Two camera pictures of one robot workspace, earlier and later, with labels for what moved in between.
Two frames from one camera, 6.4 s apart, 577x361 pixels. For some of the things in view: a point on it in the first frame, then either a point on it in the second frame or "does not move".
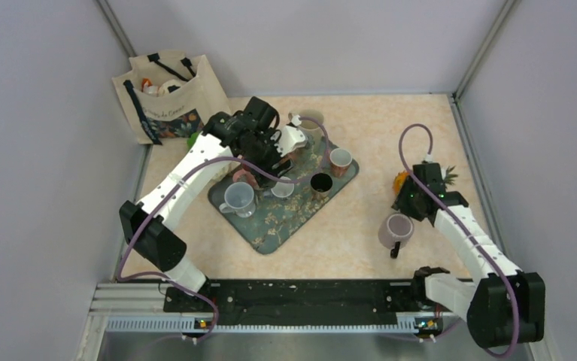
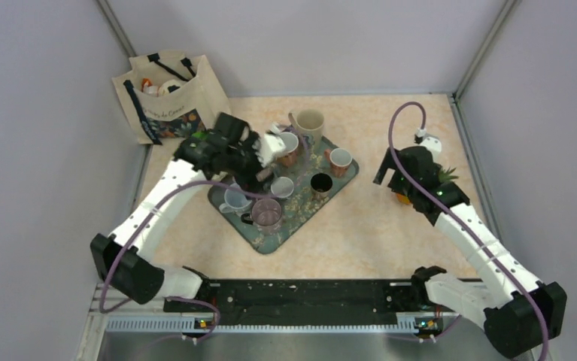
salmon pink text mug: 340,160 does not move
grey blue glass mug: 239,198 does not move
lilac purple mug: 395,231 -> 266,216
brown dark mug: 321,185 does not move
